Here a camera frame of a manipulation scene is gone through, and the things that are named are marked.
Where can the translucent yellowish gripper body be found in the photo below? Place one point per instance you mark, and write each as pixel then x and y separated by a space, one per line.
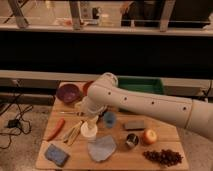
pixel 91 121

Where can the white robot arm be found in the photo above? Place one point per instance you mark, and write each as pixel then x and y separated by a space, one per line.
pixel 193 115

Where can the purple bowl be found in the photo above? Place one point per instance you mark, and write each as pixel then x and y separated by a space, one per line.
pixel 68 93

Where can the red bowl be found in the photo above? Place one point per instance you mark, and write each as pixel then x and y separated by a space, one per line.
pixel 86 87

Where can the white plastic cup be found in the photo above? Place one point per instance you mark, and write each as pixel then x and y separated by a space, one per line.
pixel 88 133

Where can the metal fork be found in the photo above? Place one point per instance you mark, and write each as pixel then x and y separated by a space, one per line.
pixel 72 112

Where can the blue plastic cup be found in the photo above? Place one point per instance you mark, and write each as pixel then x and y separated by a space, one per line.
pixel 109 119

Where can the yellow corn cob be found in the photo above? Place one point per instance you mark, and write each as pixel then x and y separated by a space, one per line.
pixel 70 136

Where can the blue grey cloth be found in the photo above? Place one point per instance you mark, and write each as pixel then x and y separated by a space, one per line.
pixel 102 148

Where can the orange carrot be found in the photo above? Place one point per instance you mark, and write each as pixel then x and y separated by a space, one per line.
pixel 56 130

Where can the wooden board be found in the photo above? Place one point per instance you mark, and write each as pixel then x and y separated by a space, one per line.
pixel 123 159

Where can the grey rectangular sponge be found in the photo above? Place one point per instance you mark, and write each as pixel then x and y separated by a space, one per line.
pixel 134 125

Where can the small metal cup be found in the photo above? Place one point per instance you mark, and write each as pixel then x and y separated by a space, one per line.
pixel 132 140

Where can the blue sponge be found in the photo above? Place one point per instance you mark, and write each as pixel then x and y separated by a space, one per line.
pixel 56 155

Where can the red yellow apple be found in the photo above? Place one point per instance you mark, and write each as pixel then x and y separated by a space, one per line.
pixel 149 136

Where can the green plastic tray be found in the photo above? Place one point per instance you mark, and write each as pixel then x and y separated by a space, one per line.
pixel 144 85

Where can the bunch of dark grapes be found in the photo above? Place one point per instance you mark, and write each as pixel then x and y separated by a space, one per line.
pixel 164 157

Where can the person behind window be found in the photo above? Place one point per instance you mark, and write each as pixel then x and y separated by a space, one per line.
pixel 144 13

